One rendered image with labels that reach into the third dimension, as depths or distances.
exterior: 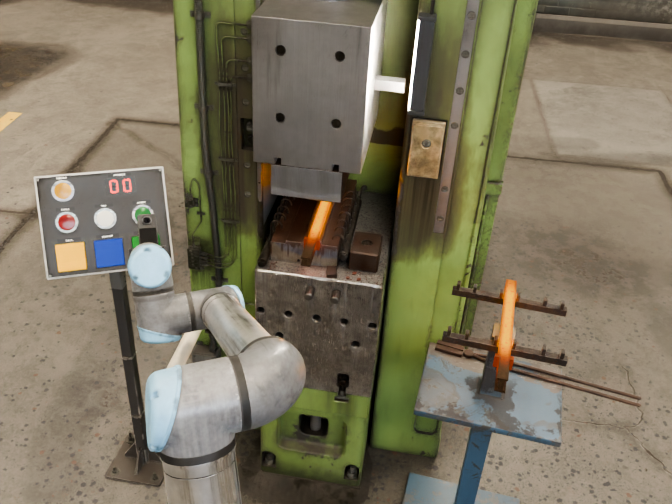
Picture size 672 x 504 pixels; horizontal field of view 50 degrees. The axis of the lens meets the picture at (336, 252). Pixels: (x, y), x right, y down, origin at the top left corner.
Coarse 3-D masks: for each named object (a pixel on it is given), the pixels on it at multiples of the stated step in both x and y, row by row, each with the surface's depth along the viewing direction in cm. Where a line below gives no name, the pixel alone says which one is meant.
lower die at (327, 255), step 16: (304, 208) 228; (336, 208) 228; (288, 224) 221; (304, 224) 220; (336, 224) 220; (272, 240) 213; (288, 240) 212; (320, 240) 211; (336, 240) 213; (272, 256) 216; (288, 256) 215; (320, 256) 213; (336, 256) 212
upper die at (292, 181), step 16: (272, 176) 201; (288, 176) 200; (304, 176) 199; (320, 176) 198; (336, 176) 198; (272, 192) 204; (288, 192) 203; (304, 192) 202; (320, 192) 201; (336, 192) 200
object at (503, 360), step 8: (512, 280) 206; (512, 288) 202; (504, 296) 200; (512, 296) 199; (504, 304) 196; (512, 304) 196; (504, 312) 193; (512, 312) 193; (504, 320) 190; (512, 320) 190; (504, 328) 188; (512, 328) 188; (504, 336) 185; (504, 344) 182; (504, 352) 180; (496, 360) 178; (504, 360) 176; (512, 360) 177; (496, 368) 179; (504, 368) 173; (496, 376) 176; (504, 376) 171; (496, 384) 174; (504, 384) 174; (504, 392) 172
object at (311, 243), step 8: (320, 208) 225; (328, 208) 227; (320, 216) 221; (320, 224) 217; (312, 232) 213; (320, 232) 215; (304, 240) 209; (312, 240) 209; (304, 248) 205; (312, 248) 205; (304, 256) 202; (312, 256) 206; (304, 264) 202
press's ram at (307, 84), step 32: (288, 0) 190; (352, 0) 193; (384, 0) 200; (256, 32) 179; (288, 32) 178; (320, 32) 177; (352, 32) 175; (384, 32) 215; (256, 64) 184; (288, 64) 182; (320, 64) 181; (352, 64) 180; (256, 96) 189; (288, 96) 187; (320, 96) 186; (352, 96) 184; (256, 128) 194; (288, 128) 192; (320, 128) 191; (352, 128) 189; (256, 160) 199; (288, 160) 197; (320, 160) 196; (352, 160) 194
